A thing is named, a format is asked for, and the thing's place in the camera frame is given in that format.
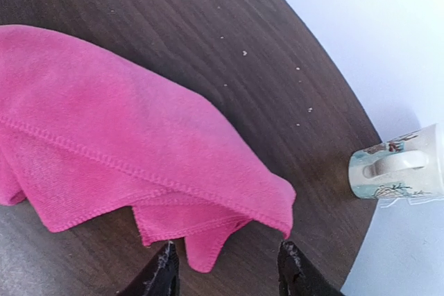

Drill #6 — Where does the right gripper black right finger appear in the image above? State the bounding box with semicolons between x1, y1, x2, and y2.
277;241;342;296

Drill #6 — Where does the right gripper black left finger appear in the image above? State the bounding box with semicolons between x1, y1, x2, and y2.
117;242;180;296

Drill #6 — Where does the beige printed mug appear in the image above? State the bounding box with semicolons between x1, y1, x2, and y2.
348;124;443;200

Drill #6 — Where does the pink towel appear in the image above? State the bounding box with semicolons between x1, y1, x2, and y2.
1;25;296;272

